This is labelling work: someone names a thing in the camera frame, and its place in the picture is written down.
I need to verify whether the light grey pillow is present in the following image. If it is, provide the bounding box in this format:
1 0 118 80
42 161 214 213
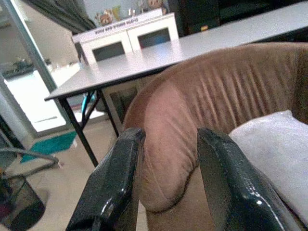
228 110 308 228

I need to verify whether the teal floor mat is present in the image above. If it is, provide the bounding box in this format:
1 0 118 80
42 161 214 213
20 131 77 163

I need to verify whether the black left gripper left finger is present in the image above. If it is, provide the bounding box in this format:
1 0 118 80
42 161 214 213
65 127 146 231

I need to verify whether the black mesh waste bin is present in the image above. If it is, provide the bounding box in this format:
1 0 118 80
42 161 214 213
0 172 46 231

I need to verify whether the grey folding table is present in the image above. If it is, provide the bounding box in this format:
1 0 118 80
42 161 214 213
44 1 308 167

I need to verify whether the white cabinet with glass doors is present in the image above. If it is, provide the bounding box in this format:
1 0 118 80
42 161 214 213
71 8 180 66

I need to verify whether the brown fabric sofa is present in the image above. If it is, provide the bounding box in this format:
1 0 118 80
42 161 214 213
123 42 308 231

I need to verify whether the dark curtain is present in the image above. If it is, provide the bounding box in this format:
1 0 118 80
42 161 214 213
23 0 97 34

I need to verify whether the glass sliding door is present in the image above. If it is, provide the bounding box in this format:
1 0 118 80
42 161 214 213
0 0 84 140

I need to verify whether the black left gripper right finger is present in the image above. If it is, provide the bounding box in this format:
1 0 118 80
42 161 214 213
196 127 292 231

